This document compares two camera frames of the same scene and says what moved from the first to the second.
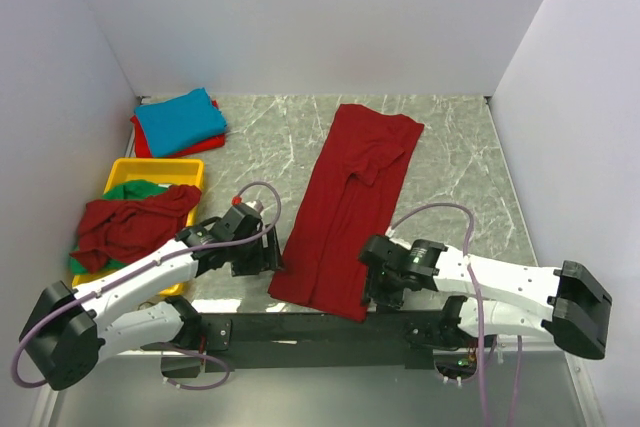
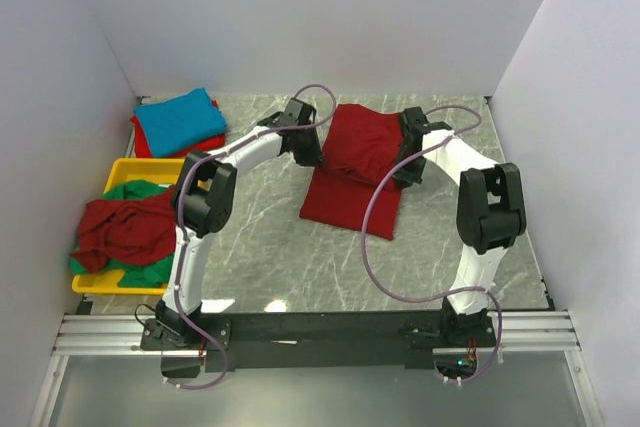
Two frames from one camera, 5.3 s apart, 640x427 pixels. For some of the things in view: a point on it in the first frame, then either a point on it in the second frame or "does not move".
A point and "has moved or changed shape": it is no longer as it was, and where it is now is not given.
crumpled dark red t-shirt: [115, 231] does not move
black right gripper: [394, 300] to [405, 179]
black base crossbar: [407, 339] does not move
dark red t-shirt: [351, 194] has moved or changed shape
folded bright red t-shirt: [142, 150] does not move
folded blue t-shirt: [181, 121] does not move
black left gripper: [266, 258] to [314, 157]
